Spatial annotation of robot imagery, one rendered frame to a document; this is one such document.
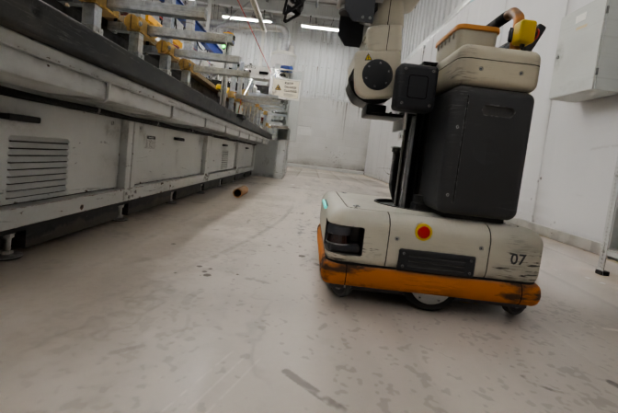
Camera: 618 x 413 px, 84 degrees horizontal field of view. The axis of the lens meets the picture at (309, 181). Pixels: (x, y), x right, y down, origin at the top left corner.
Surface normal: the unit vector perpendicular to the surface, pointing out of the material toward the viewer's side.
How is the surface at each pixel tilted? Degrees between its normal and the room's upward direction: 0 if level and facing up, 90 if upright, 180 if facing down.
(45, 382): 0
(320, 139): 90
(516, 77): 90
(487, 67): 90
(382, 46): 90
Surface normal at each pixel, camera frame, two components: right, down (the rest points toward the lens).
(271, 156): 0.00, 0.07
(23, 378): 0.11, -0.99
